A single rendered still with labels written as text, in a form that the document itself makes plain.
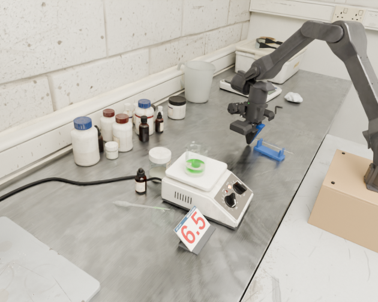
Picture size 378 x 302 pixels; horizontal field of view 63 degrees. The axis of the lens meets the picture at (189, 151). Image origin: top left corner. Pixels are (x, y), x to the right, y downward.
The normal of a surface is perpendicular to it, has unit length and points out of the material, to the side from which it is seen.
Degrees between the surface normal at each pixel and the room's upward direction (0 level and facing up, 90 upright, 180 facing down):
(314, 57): 90
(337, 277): 0
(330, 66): 90
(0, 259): 0
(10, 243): 0
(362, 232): 90
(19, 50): 90
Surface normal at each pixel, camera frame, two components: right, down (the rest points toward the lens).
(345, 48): -0.56, 0.63
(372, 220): -0.53, 0.42
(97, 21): 0.85, 0.33
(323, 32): -0.83, 0.19
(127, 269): 0.07, -0.84
